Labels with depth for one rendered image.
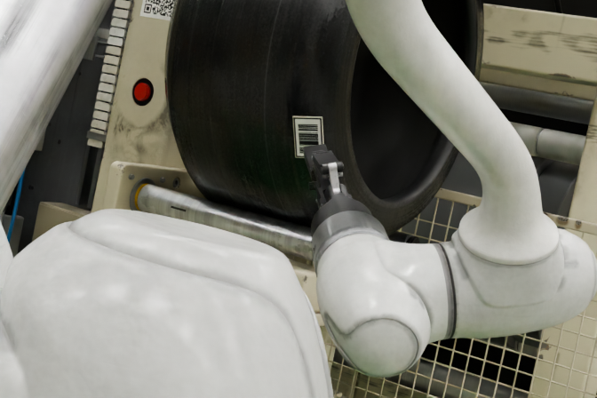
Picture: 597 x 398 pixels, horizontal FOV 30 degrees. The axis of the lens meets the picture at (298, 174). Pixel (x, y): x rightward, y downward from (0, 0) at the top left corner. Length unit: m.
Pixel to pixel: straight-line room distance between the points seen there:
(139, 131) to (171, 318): 1.42
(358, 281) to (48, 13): 0.54
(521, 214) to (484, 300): 0.10
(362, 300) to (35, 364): 0.68
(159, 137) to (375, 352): 0.82
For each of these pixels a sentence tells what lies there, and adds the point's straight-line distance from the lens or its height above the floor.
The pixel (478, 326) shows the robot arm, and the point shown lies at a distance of 1.17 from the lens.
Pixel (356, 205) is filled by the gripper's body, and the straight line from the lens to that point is 1.28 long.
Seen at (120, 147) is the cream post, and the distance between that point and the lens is 1.88.
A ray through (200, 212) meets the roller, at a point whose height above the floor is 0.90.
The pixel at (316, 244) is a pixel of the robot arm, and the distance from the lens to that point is 1.23.
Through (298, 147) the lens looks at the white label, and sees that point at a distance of 1.49.
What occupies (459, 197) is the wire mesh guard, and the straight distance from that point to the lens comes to 1.98.
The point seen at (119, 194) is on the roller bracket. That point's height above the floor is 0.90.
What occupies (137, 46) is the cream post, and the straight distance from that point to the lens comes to 1.88.
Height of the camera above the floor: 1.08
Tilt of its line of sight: 3 degrees down
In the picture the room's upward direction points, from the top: 12 degrees clockwise
